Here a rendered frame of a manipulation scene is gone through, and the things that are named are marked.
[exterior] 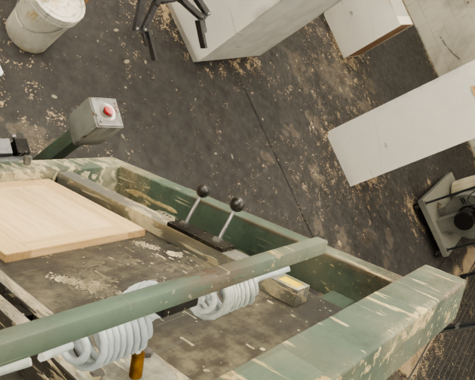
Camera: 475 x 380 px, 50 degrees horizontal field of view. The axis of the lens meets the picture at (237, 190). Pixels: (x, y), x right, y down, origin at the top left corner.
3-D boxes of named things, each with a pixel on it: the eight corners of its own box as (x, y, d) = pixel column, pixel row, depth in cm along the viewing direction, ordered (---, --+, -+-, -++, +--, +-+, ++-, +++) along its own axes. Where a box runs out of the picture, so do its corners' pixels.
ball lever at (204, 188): (181, 229, 134) (205, 185, 136) (191, 234, 132) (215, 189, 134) (173, 224, 131) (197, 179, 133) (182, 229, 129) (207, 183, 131)
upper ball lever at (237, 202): (213, 245, 127) (238, 198, 129) (225, 250, 125) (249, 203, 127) (206, 240, 124) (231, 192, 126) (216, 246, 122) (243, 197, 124)
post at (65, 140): (6, 188, 245) (87, 124, 198) (9, 199, 244) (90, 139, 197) (-6, 188, 241) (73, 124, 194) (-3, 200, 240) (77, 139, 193)
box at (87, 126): (91, 117, 201) (116, 97, 189) (99, 145, 199) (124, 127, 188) (64, 117, 192) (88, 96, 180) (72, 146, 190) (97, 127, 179)
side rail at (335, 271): (128, 192, 190) (132, 164, 187) (407, 323, 124) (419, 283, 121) (115, 194, 185) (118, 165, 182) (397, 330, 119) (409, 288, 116)
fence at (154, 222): (70, 182, 169) (71, 170, 168) (306, 301, 112) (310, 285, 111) (56, 183, 165) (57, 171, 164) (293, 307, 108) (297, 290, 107)
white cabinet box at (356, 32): (339, 13, 621) (391, -22, 576) (359, 56, 621) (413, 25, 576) (323, 13, 586) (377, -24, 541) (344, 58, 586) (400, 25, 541)
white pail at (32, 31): (42, 10, 297) (83, -40, 267) (63, 56, 297) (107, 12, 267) (-9, 8, 272) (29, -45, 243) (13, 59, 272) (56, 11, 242)
